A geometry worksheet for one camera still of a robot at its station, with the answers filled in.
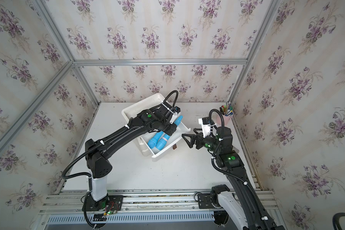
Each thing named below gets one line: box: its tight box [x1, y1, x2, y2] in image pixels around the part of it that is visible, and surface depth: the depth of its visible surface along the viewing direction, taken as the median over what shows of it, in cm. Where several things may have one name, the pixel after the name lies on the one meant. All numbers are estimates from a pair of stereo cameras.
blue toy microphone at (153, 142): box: [147, 130, 164, 150], surface depth 77 cm
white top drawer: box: [139, 121, 191, 158], surface depth 80 cm
